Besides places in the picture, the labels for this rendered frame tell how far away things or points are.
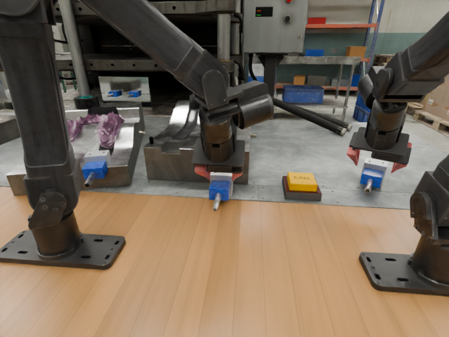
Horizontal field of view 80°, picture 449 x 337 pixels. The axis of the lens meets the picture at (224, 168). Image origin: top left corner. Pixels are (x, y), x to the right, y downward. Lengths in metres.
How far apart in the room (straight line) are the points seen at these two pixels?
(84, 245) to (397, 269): 0.51
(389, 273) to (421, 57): 0.33
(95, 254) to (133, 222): 0.10
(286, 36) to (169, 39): 1.10
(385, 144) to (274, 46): 0.93
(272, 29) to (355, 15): 6.09
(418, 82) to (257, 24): 1.02
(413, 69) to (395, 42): 7.21
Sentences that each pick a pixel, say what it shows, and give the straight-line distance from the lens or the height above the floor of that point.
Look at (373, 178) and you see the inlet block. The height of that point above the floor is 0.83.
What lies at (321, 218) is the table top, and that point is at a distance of 0.59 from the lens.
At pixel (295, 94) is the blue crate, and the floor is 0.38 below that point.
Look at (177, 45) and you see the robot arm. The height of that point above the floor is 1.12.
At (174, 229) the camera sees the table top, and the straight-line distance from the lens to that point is 0.53.
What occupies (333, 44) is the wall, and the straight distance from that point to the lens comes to 7.41.
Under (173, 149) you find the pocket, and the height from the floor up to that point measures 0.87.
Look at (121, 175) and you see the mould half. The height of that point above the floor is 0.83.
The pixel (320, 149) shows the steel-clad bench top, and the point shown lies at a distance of 0.95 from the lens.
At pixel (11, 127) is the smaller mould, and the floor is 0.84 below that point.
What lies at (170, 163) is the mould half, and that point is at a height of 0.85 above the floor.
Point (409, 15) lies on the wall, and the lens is 7.81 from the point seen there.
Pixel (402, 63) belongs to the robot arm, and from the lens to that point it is 0.55.
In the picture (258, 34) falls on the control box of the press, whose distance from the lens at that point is 1.46.
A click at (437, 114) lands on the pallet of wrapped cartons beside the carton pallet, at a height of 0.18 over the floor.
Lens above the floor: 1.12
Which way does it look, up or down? 25 degrees down
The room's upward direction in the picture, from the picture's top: straight up
